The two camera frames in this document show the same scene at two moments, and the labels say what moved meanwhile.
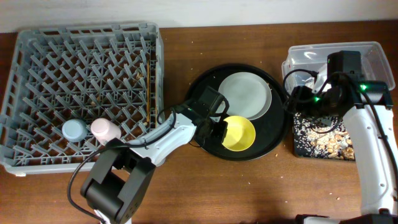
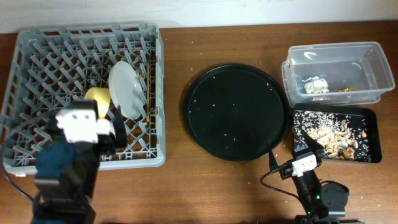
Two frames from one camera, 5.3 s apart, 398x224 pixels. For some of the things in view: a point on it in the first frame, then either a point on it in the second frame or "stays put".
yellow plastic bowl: [240, 134] to [102, 96]
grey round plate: [248, 95] to [125, 85]
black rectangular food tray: [322, 137] stays put
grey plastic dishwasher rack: [63, 78] stays put
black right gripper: [298, 96] to [315, 147]
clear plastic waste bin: [307, 65] stays put
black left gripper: [221, 132] to [106, 144]
